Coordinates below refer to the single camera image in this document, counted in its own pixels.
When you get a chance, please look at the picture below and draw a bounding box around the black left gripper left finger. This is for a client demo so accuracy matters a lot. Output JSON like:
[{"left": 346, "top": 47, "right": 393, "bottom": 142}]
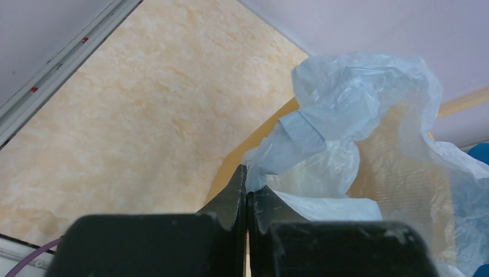
[{"left": 47, "top": 165, "right": 247, "bottom": 276}]

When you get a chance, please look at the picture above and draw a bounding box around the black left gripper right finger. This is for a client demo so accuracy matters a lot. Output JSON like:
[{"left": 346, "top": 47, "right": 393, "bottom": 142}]
[{"left": 247, "top": 188, "right": 438, "bottom": 276}]

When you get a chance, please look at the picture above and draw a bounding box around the light blue plastic trash bag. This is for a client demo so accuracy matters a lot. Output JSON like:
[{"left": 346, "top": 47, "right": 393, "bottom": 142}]
[{"left": 242, "top": 53, "right": 479, "bottom": 276}]

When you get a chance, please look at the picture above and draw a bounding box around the yellow plastic trash bin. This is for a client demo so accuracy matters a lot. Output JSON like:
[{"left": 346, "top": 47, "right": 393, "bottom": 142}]
[{"left": 204, "top": 84, "right": 489, "bottom": 268}]

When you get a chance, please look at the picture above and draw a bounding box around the blue t-shirt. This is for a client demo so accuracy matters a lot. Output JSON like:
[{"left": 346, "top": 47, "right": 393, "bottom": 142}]
[{"left": 468, "top": 143, "right": 488, "bottom": 277}]

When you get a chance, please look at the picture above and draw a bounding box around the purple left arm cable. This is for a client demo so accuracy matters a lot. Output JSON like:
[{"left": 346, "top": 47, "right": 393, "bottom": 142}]
[{"left": 5, "top": 237, "right": 63, "bottom": 277}]

